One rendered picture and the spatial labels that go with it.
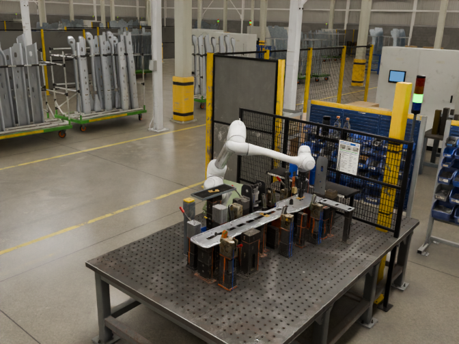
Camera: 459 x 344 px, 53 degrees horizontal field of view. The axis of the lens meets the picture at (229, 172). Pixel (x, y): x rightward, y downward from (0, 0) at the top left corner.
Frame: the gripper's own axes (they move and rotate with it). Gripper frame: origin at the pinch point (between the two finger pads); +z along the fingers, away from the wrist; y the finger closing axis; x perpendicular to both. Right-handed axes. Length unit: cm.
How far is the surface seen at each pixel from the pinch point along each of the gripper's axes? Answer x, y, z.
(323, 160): 26.7, 2.2, -23.9
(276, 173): 35, -55, 4
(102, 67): 272, -762, -21
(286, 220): -43.3, 18.7, 5.2
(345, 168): 55, 8, -13
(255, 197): -35.5, -20.2, 0.5
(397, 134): 58, 51, -52
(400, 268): 91, 58, 84
